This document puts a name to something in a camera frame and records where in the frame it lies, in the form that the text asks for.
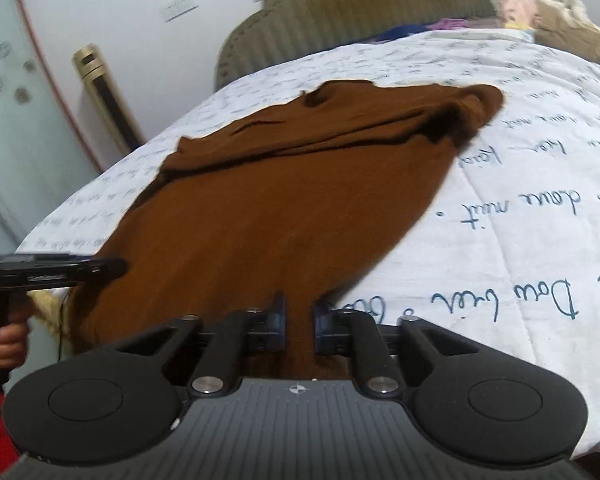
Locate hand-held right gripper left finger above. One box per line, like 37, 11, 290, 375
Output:
114, 291, 287, 399

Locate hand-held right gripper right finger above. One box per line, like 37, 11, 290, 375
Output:
312, 301, 482, 399

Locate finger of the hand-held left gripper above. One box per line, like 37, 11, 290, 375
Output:
79, 258, 129, 285

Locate brown knit sweater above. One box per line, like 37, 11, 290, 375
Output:
67, 80, 505, 382

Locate pink clothes pile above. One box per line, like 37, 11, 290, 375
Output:
498, 0, 540, 29

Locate person's left hand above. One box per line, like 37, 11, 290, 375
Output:
0, 311, 32, 386

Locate frosted glass door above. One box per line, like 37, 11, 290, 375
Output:
0, 0, 106, 261

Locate gold tower air conditioner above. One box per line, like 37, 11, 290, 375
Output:
72, 44, 147, 154

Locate white script-printed quilt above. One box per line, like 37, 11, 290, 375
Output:
15, 27, 600, 461

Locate dark blue cloth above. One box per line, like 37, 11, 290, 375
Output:
374, 23, 422, 42

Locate olive padded headboard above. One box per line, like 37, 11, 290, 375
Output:
215, 0, 499, 92

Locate purple cloth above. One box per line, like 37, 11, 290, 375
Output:
429, 17, 470, 32

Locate tan cloth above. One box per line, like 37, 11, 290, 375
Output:
534, 24, 600, 75

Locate cream padded jacket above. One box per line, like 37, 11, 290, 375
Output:
531, 0, 600, 37

